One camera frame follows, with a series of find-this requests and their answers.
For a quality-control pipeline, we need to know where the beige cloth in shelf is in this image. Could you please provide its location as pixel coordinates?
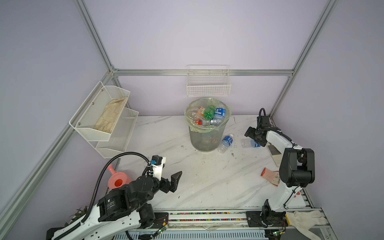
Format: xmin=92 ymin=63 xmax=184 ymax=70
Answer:
xmin=94 ymin=97 xmax=128 ymax=134

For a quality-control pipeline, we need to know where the blue label bottle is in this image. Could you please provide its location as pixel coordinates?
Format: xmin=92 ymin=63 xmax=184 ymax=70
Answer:
xmin=210 ymin=108 xmax=226 ymax=126
xmin=241 ymin=138 xmax=261 ymax=149
xmin=217 ymin=134 xmax=234 ymax=154

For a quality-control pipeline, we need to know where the red coated glove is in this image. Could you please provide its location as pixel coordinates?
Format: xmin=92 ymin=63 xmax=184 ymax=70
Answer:
xmin=261 ymin=168 xmax=281 ymax=192

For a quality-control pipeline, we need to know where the white cotton glove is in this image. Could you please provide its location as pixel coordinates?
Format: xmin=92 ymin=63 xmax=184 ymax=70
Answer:
xmin=286 ymin=211 xmax=328 ymax=240

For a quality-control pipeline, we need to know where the pink watering can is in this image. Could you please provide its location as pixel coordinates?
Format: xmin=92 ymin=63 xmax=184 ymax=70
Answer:
xmin=107 ymin=164 xmax=132 ymax=190

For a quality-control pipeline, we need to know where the potted green plant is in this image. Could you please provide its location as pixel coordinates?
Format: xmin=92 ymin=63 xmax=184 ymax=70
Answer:
xmin=64 ymin=206 xmax=88 ymax=227

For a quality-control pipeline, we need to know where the green soda bottle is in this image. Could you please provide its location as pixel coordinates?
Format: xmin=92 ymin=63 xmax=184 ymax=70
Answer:
xmin=203 ymin=105 xmax=216 ymax=121

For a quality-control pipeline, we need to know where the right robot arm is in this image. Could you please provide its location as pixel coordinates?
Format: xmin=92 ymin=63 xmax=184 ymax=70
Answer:
xmin=245 ymin=108 xmax=315 ymax=227

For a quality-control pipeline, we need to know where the green plastic bin liner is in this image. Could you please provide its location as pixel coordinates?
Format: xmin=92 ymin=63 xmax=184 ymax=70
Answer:
xmin=185 ymin=98 xmax=232 ymax=133

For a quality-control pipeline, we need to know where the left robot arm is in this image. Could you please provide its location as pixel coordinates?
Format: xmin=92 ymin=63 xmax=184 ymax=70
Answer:
xmin=46 ymin=152 xmax=183 ymax=240

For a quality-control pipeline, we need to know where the grey white work glove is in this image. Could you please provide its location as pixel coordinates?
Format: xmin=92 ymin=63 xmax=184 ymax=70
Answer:
xmin=267 ymin=143 xmax=283 ymax=168

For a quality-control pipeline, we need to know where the grey mesh waste bin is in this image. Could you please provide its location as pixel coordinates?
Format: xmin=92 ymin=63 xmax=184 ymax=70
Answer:
xmin=188 ymin=125 xmax=226 ymax=152

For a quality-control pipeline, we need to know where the white mesh two-tier shelf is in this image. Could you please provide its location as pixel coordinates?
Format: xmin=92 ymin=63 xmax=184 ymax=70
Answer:
xmin=69 ymin=82 xmax=139 ymax=159

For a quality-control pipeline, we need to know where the white wire wall basket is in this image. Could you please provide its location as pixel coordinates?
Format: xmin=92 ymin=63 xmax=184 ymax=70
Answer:
xmin=187 ymin=65 xmax=232 ymax=97

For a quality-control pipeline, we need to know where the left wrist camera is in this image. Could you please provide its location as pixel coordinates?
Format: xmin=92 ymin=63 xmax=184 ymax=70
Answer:
xmin=150 ymin=155 xmax=166 ymax=181

